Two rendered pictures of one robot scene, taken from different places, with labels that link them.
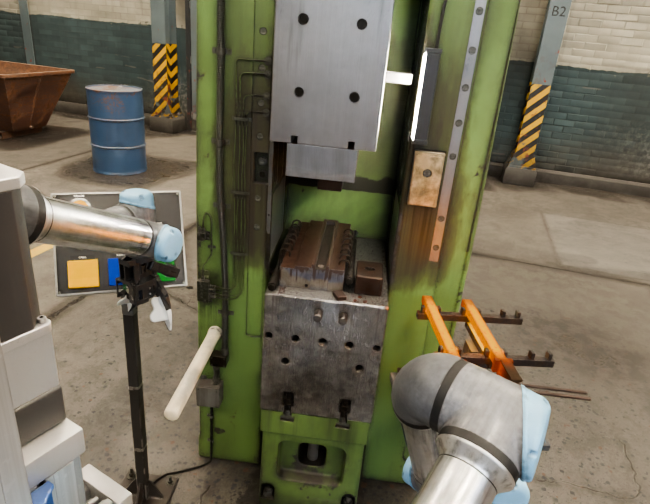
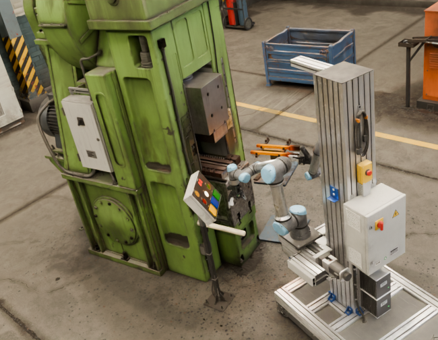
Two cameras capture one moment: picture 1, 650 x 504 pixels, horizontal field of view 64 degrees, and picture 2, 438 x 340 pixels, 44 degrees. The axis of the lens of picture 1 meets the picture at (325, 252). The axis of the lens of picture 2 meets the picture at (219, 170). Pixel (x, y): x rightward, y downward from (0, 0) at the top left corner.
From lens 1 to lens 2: 3.72 m
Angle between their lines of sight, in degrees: 49
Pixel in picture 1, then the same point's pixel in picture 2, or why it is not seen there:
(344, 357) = (245, 187)
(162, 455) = (199, 294)
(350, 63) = (218, 98)
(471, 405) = not seen: hidden behind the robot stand
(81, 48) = not seen: outside the picture
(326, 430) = (248, 217)
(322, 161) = (220, 131)
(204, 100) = (176, 139)
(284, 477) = (243, 247)
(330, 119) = (219, 117)
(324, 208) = not seen: hidden behind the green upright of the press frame
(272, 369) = (233, 208)
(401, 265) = (230, 150)
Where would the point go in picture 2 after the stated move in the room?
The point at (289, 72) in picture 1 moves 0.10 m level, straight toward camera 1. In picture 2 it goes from (208, 111) to (220, 111)
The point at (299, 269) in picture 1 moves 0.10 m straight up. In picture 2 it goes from (224, 170) to (222, 160)
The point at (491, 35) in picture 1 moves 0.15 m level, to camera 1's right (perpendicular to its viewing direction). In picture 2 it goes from (225, 68) to (234, 61)
